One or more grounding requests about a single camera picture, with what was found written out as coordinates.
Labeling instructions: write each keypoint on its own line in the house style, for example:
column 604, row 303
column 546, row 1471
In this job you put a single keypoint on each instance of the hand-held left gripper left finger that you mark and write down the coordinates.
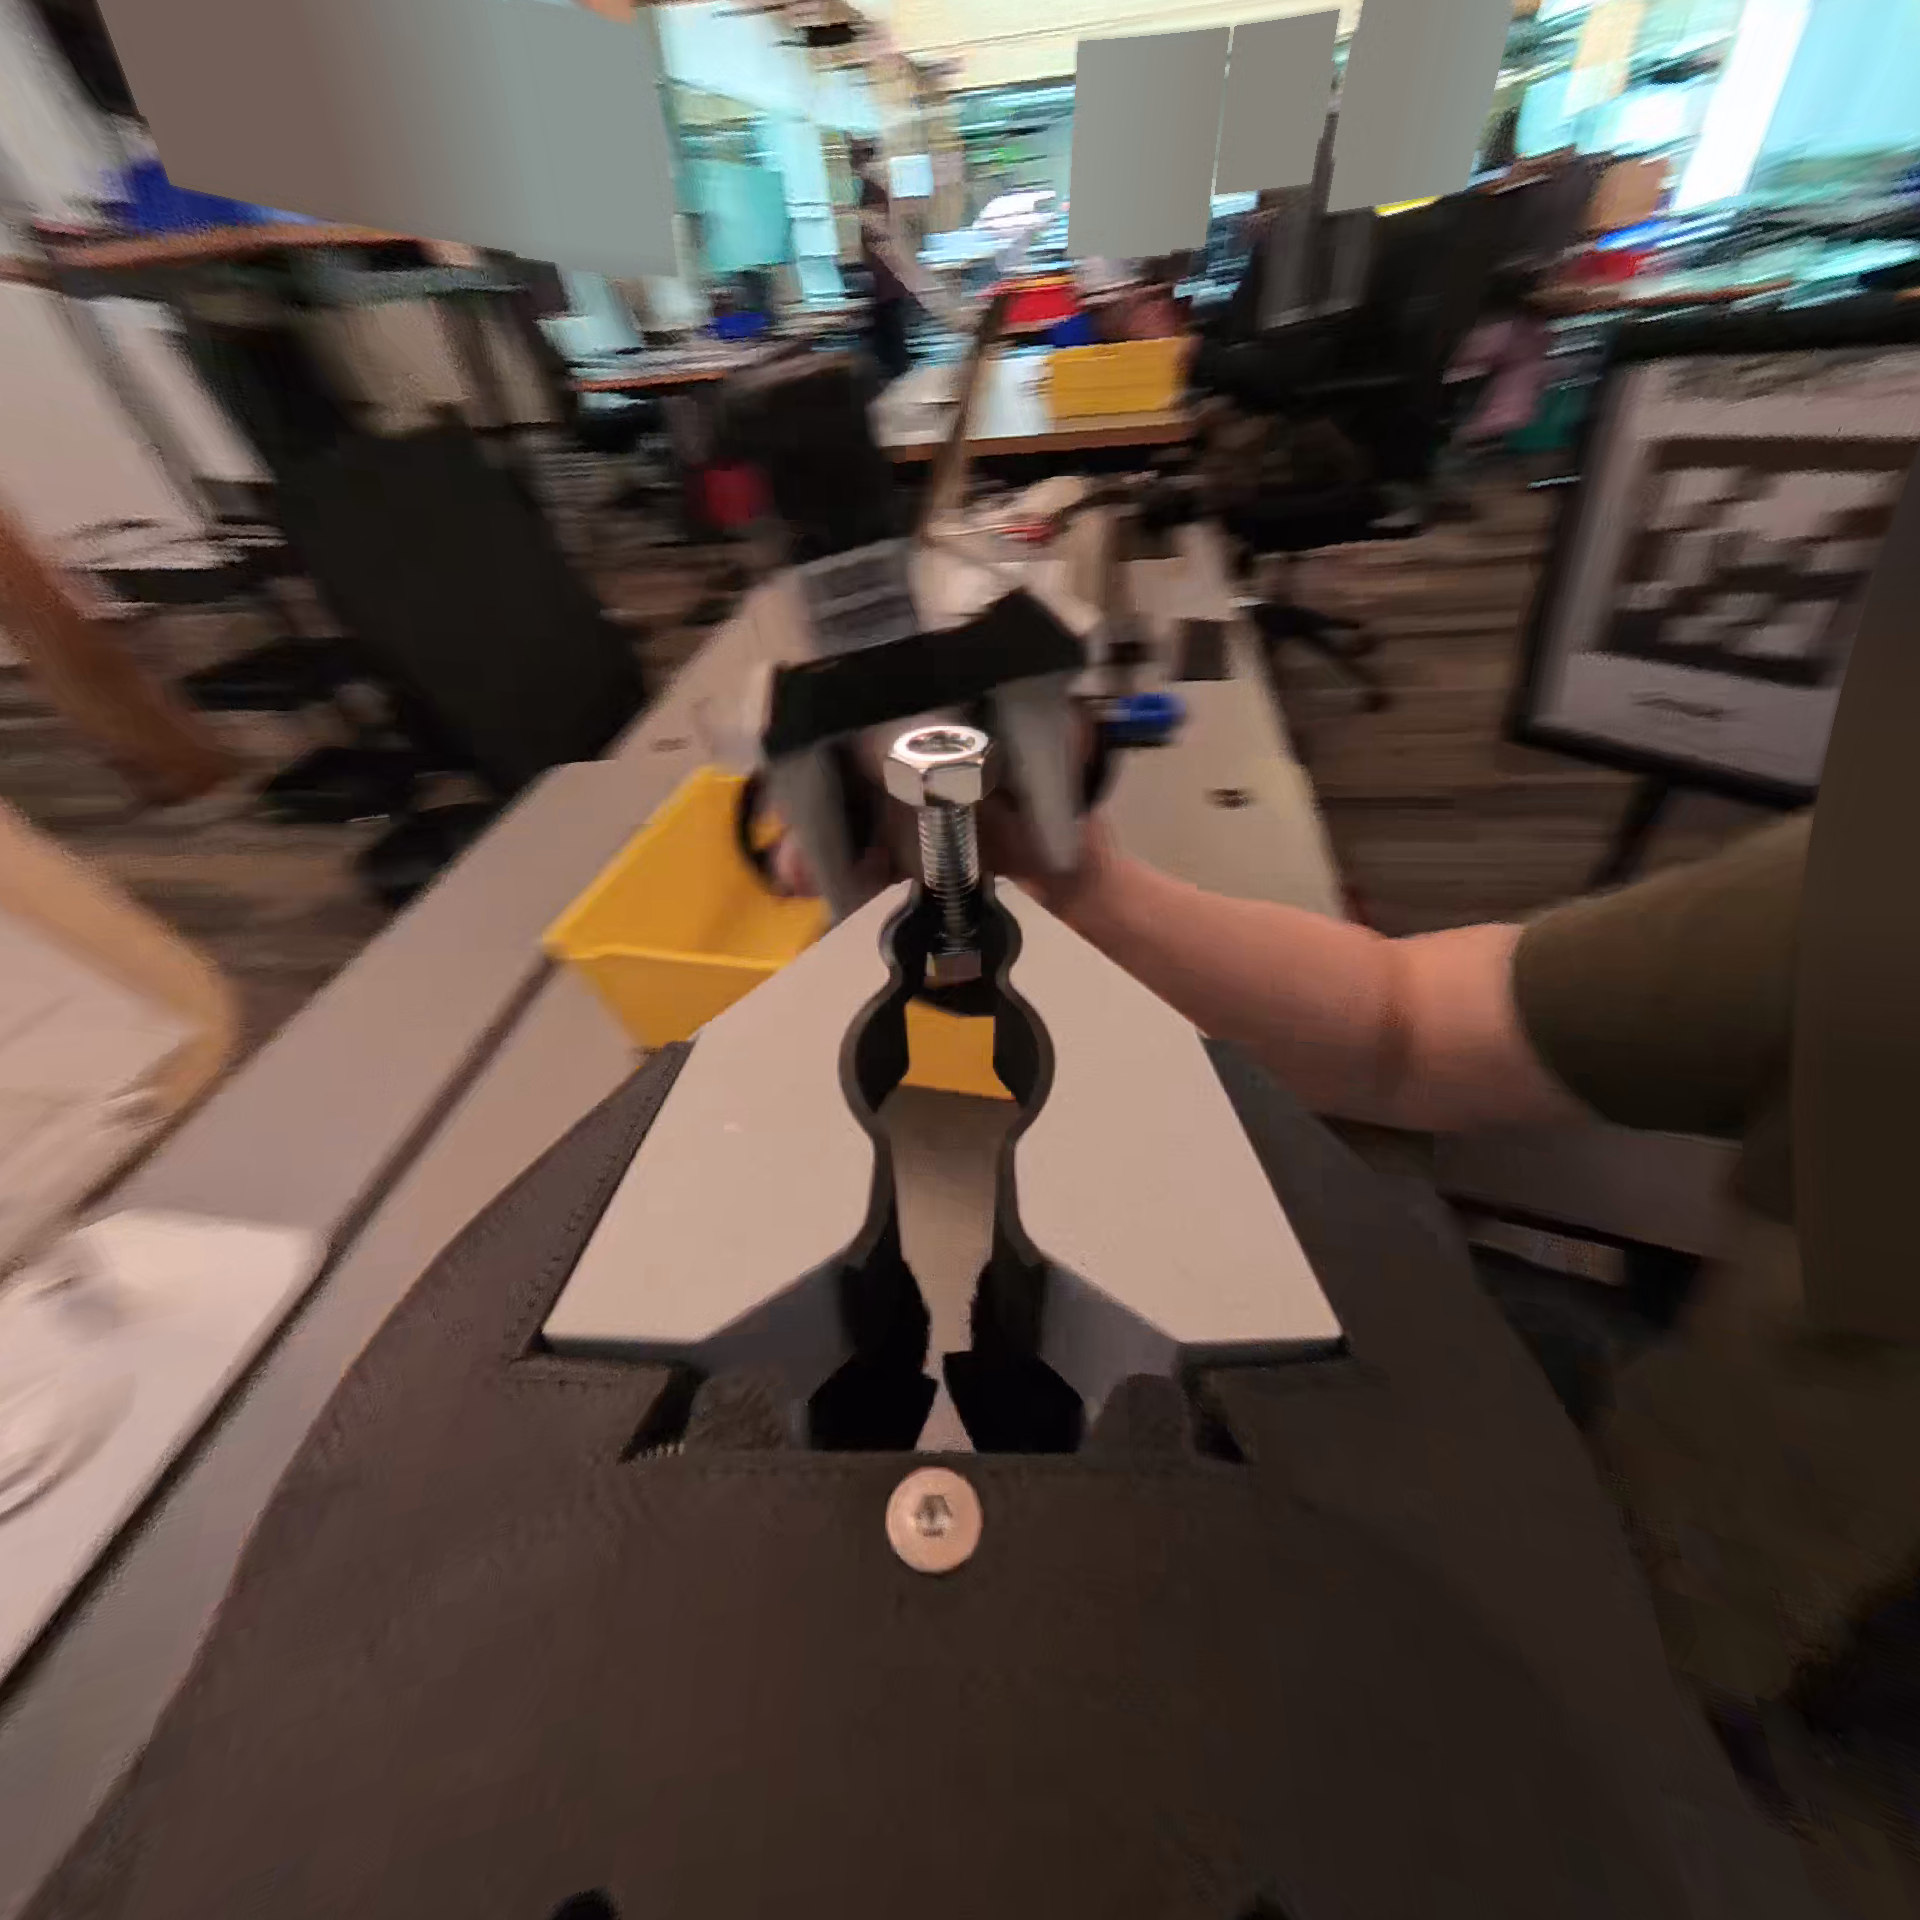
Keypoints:
column 720, row 1200

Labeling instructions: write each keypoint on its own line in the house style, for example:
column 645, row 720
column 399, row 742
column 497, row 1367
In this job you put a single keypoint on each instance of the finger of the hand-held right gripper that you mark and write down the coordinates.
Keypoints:
column 822, row 826
column 1050, row 781

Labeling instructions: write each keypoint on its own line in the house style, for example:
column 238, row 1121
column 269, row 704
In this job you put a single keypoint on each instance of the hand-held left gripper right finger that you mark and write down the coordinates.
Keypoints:
column 1171, row 1200

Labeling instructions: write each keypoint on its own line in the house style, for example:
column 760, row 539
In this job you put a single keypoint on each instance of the steel hex nut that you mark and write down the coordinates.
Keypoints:
column 937, row 785

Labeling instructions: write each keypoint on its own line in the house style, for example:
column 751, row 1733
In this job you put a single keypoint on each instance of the steel hex bolt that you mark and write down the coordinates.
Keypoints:
column 948, row 868

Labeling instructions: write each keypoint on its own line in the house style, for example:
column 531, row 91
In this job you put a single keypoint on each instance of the yellow divided plastic bin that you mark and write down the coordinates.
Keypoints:
column 661, row 932

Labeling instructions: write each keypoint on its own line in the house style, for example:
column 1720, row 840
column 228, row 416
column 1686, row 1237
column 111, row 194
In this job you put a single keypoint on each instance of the person's right hand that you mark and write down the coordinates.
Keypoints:
column 1119, row 868

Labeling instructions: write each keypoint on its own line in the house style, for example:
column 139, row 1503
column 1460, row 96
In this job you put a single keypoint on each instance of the small blue object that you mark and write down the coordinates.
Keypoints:
column 1149, row 717

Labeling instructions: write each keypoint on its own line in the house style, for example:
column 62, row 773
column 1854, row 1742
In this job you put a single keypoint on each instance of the grey work table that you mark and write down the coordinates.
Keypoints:
column 959, row 429

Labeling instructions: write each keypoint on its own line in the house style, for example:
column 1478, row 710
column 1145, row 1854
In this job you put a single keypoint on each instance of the red plastic bin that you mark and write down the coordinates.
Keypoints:
column 732, row 488

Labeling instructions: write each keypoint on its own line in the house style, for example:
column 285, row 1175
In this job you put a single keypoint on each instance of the yellow storage bin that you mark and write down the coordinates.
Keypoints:
column 1119, row 376

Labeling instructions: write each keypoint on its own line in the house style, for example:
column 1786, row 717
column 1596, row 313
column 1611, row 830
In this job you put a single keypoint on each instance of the instruction sheet on stand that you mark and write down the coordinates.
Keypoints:
column 180, row 1322

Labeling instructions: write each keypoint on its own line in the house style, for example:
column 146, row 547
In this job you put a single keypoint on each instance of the wooden sign board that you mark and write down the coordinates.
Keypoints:
column 180, row 991

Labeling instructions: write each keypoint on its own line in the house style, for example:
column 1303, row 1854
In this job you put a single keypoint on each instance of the black framed marker sign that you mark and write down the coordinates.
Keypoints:
column 1727, row 568

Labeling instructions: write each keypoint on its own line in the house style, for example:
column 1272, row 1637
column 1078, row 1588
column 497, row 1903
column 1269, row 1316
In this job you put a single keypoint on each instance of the wooden standing desk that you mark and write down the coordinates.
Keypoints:
column 226, row 246

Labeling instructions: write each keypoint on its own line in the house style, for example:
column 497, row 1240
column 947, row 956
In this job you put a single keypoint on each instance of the blue plastic bin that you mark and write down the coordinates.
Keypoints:
column 165, row 195

